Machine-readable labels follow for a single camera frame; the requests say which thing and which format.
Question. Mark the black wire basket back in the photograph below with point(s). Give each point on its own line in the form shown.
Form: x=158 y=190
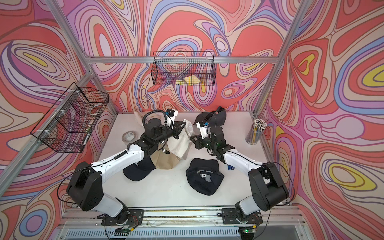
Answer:
x=169 y=66

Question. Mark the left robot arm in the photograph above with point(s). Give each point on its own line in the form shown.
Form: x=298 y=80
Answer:
x=86 y=184

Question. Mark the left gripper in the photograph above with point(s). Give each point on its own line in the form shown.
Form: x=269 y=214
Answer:
x=178 y=127

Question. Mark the black wire basket left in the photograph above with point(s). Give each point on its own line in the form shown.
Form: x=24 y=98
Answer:
x=68 y=124

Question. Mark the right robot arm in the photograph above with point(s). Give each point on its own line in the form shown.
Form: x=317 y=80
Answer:
x=267 y=186

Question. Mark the black cap upside down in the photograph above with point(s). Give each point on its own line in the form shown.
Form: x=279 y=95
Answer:
x=204 y=176

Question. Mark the dark grey baseball cap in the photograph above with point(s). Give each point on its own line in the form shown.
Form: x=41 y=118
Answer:
x=215 y=118

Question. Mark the light beige baseball cap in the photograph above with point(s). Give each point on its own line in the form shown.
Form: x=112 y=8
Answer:
x=181 y=146

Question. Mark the cup of pencils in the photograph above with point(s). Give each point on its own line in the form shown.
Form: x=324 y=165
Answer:
x=257 y=129

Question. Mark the tan khaki baseball cap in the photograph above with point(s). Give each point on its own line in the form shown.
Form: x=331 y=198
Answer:
x=164 y=160

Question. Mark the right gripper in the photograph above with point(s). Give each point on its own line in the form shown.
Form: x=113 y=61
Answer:
x=197 y=142

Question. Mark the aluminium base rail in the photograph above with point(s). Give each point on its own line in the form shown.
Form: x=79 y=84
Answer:
x=185 y=223

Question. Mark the black cap with white logo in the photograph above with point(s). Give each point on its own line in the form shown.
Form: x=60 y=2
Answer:
x=138 y=171

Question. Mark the black wire basket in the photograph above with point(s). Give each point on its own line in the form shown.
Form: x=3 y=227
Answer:
x=68 y=124
x=169 y=66

